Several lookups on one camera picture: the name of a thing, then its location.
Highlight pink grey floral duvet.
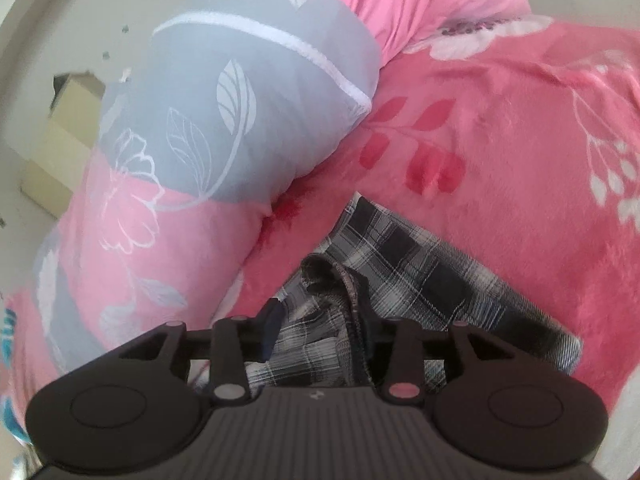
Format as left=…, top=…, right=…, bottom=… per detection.
left=0, top=0, right=386, bottom=396

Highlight black white plaid pants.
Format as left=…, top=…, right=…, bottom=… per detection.
left=190, top=192, right=583, bottom=393

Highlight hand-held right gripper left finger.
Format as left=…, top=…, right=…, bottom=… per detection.
left=117, top=297, right=283, bottom=403

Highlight cardboard box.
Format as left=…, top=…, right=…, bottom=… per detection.
left=20, top=72, right=108, bottom=218

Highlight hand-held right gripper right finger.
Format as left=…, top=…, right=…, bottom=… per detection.
left=357, top=300, right=503, bottom=403

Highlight pink printed pillow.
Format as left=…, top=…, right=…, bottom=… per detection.
left=257, top=0, right=533, bottom=68

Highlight red floral fleece blanket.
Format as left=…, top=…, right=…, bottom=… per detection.
left=240, top=15, right=640, bottom=411

